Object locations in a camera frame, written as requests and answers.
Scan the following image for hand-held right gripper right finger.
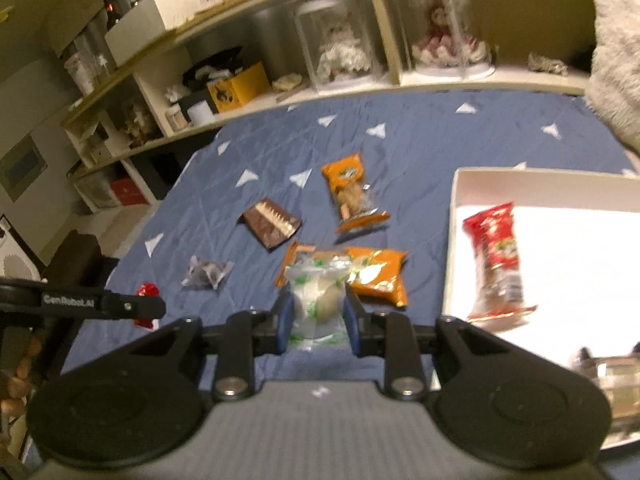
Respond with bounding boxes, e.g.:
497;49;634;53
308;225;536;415
344;290;506;401

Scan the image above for crumpled beige ornament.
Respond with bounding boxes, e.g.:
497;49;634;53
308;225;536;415
527;52;568;76

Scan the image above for fluffy white pillow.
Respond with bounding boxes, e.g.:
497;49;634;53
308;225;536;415
585;0;640;153

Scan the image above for white cup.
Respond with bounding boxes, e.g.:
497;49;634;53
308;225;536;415
189;101;215;126

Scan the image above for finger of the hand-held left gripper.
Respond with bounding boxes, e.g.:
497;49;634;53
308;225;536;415
0;276;167;322

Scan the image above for wooden shelf unit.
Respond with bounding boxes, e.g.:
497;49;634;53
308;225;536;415
60;0;601;216

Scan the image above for orange snack packet clear end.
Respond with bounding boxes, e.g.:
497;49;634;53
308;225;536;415
321;152;392;233

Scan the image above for brown figurine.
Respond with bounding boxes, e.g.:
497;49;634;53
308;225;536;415
122;102;163;148

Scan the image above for black bag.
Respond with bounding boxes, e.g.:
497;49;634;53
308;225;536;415
182;47;246;86

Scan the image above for small red wrapper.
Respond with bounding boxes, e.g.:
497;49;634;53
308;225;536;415
135;282;162;329

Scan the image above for red box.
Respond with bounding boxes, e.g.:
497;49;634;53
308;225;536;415
110;177;151;207

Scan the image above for red snack packet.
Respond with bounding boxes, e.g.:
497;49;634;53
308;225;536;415
462;202;538;323

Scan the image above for red dress doll case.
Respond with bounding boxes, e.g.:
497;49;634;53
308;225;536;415
387;0;496;78

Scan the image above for blue quilted blanket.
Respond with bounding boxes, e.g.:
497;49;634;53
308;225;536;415
60;87;640;381

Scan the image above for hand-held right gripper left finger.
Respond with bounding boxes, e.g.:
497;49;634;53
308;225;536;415
135;292;297;401

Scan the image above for long white box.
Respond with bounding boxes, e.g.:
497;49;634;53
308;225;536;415
105;0;231;66

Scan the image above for yellow box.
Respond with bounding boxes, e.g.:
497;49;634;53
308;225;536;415
207;62;271;113

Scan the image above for wide orange snack packet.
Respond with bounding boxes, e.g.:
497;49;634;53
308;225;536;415
277;242;410;308

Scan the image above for white dress doll case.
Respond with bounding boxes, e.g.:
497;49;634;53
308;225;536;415
295;0;386;92

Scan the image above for grey storage bin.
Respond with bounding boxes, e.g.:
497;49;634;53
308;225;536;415
75;172;121;211

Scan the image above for white cardboard box tray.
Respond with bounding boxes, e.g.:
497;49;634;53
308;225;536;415
440;167;640;453

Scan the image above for green white snack packet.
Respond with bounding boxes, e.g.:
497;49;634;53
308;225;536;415
284;257;353;351

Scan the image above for clear glass jars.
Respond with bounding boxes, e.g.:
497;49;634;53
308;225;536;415
65;25;118;96

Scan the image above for clear brown cake packet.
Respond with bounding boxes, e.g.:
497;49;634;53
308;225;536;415
570;342;640;421

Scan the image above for dark cloth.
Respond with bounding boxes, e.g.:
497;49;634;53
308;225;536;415
45;230;118;292

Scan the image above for brown chocolate wafer packet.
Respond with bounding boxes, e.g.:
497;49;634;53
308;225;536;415
241;198;302;251

